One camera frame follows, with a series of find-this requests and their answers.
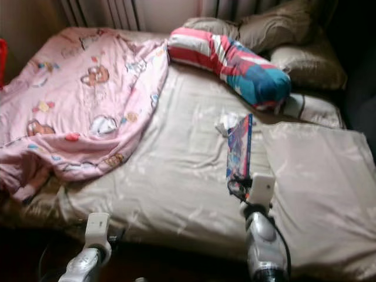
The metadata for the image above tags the colourful cartoon book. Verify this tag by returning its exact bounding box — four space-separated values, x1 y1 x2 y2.
226 113 253 183

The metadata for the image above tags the beige bed sheet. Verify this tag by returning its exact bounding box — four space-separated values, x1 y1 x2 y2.
0 29 376 277

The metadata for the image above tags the white crumpled cloth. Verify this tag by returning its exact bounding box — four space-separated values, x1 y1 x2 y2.
216 112 241 137

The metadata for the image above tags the folded beige blanket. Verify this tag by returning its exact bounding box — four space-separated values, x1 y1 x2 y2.
261 122 376 280

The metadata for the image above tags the white dark-striped pillow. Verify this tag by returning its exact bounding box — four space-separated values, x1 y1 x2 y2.
282 92 346 129

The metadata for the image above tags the pink blue striped bolster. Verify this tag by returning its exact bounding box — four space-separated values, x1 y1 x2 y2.
167 27 293 112

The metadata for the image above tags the pink cartoon print quilt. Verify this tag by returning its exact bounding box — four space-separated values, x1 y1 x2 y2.
0 26 170 203

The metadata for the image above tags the beige patterned pillow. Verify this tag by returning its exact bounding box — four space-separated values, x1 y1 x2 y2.
269 29 348 90

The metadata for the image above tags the flat beige pillow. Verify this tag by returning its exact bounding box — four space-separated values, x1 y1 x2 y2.
183 16 240 37

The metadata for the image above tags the dark grey upholstered headboard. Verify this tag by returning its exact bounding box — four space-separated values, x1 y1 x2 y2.
332 0 376 159

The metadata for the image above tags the red sofa cushion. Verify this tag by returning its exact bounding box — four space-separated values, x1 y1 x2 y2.
0 38 8 89

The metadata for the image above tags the grey pleated curtain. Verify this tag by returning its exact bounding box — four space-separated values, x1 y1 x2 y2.
199 0 283 21
58 0 142 31

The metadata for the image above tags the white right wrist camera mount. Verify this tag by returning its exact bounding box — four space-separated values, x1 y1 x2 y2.
249 173 276 206

